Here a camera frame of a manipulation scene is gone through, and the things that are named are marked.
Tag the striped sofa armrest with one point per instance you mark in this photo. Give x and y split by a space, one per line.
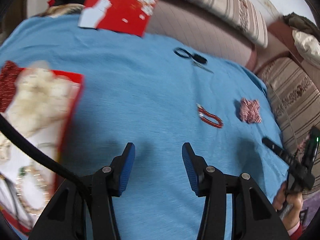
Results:
294 100

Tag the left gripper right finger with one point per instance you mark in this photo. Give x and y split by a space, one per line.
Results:
209 182

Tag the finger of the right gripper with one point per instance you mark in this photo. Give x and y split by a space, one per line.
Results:
280 152

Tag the dark red dotted scrunchie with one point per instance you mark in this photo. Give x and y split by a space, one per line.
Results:
8 77

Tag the red plaid scrunchie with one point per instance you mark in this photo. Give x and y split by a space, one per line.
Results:
249 111

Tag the red jewelry box tray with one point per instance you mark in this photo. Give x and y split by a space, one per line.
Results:
26 185

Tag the pink sofa cushion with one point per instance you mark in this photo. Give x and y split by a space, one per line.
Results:
202 31

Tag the blue towel cloth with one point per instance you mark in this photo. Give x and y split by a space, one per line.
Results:
136 89

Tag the red box lid with cat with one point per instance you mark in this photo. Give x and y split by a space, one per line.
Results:
122 16

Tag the black scissors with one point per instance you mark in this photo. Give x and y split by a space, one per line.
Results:
197 60

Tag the cream organza dotted scrunchie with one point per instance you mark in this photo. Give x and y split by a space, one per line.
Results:
41 98

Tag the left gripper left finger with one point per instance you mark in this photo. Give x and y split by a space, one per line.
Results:
108 182

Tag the striped pillow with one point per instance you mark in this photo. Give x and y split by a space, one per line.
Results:
241 15

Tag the person's right hand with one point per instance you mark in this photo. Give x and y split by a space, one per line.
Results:
295 200

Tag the cream cushion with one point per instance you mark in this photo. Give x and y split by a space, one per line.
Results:
307 46

